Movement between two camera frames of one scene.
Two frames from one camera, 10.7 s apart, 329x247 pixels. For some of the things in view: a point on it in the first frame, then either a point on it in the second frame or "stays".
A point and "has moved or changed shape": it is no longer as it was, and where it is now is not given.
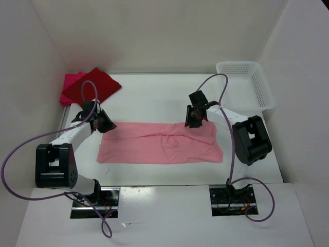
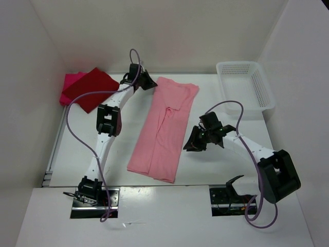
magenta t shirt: [69, 78] stays
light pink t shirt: [160, 142] has moved or changed shape
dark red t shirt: [106, 84] stays
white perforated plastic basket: [247, 89] stays
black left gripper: [107, 127] → [149, 83]
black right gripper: [199, 123] → [193, 135]
